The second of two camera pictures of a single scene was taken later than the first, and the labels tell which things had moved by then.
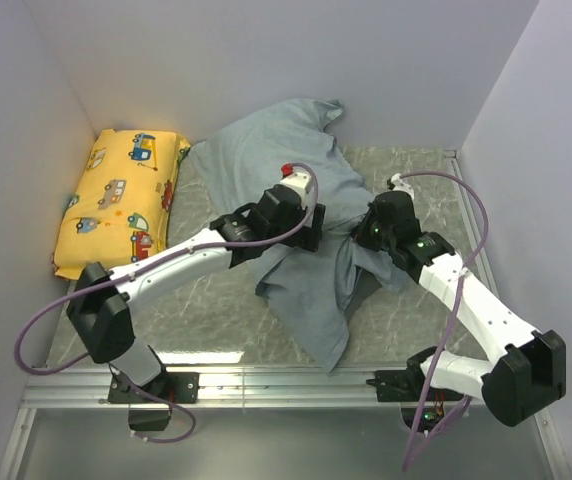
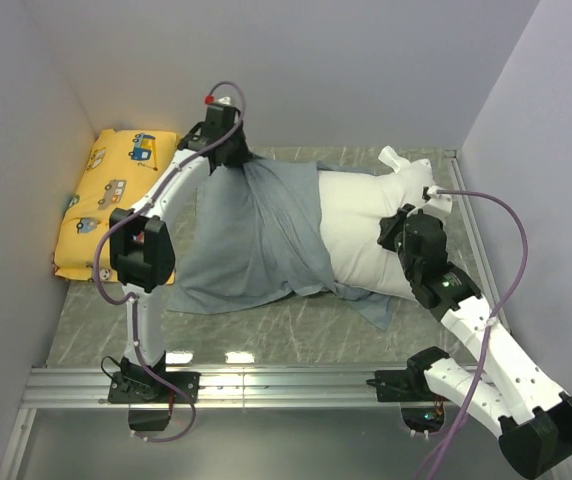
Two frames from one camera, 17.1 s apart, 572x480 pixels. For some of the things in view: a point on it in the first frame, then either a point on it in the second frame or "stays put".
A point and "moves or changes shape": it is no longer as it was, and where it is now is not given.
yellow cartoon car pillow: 118,213 stays put
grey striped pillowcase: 243,156 moves or changes shape
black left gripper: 307,237 → 242,155
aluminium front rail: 245,391 stays put
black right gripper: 361,233 → 392,225
